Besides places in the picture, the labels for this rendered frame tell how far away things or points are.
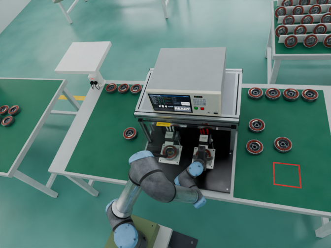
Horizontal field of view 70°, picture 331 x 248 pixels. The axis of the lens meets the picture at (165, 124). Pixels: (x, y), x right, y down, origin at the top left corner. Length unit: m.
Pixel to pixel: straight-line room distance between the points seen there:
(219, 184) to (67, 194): 1.80
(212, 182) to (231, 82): 0.67
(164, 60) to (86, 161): 1.01
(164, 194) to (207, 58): 0.88
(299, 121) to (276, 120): 0.15
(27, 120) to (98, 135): 0.82
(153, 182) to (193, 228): 1.39
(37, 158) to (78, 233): 1.16
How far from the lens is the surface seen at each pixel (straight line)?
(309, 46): 2.53
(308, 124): 1.98
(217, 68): 1.46
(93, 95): 2.43
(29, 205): 3.14
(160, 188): 1.03
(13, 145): 2.54
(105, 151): 1.97
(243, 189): 1.66
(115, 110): 2.18
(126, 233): 1.34
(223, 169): 1.68
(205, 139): 1.62
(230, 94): 1.59
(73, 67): 2.04
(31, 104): 2.76
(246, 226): 2.37
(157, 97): 1.43
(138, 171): 1.06
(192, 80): 1.40
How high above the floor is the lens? 2.32
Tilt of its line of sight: 54 degrees down
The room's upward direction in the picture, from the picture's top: 19 degrees counter-clockwise
